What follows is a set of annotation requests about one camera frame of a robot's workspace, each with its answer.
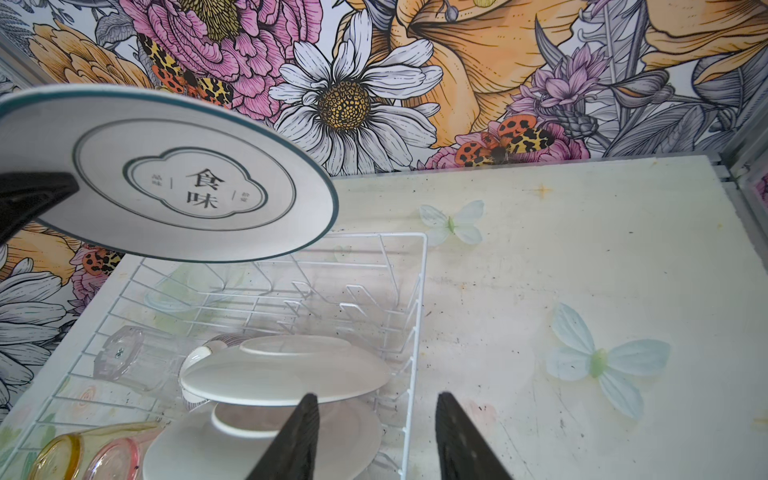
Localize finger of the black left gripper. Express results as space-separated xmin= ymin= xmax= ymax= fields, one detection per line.
xmin=0 ymin=172 xmax=79 ymax=245

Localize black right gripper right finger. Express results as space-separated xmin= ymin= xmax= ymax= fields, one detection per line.
xmin=435 ymin=391 xmax=513 ymax=480

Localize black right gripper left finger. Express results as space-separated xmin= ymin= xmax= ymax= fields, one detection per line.
xmin=247 ymin=393 xmax=320 ymax=480

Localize white plate green band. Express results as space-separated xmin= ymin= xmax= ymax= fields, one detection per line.
xmin=142 ymin=400 xmax=383 ymax=479

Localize white plate green rim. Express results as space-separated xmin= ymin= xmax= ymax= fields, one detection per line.
xmin=1 ymin=84 xmax=339 ymax=263

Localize white plate red characters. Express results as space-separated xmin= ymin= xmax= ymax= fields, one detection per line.
xmin=180 ymin=335 xmax=391 ymax=407

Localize white ceramic bowl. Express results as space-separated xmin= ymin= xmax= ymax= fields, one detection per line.
xmin=179 ymin=333 xmax=260 ymax=411

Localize pink glass cup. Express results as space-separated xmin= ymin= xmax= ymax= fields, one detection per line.
xmin=84 ymin=427 xmax=164 ymax=480

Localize clear glass cup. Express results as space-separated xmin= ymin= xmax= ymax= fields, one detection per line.
xmin=93 ymin=326 xmax=181 ymax=394

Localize yellow glass cup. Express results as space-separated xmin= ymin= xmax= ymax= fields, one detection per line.
xmin=27 ymin=422 xmax=165 ymax=480

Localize white wire dish rack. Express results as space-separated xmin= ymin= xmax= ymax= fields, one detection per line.
xmin=1 ymin=233 xmax=427 ymax=479

